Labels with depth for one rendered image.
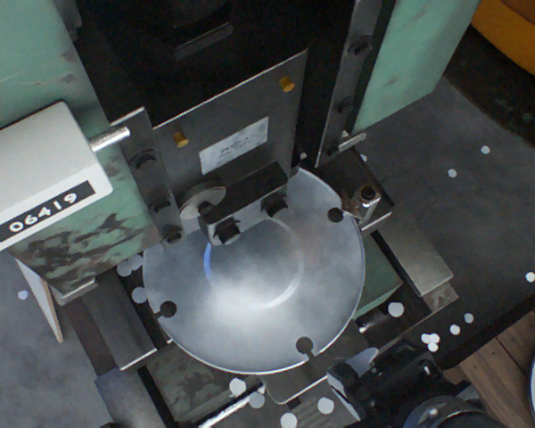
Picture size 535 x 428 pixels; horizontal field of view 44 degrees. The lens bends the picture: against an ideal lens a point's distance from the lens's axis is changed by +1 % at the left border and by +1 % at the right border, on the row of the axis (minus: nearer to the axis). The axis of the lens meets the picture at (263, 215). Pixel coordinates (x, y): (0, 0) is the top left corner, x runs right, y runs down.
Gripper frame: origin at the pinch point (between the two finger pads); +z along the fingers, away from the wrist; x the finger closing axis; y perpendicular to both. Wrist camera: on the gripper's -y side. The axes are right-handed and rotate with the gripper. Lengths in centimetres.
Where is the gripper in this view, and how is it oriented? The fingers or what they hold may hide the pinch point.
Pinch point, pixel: (333, 382)
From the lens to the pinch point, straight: 76.8
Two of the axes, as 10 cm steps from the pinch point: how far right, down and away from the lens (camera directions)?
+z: -2.5, -0.5, 9.7
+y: 8.3, -5.3, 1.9
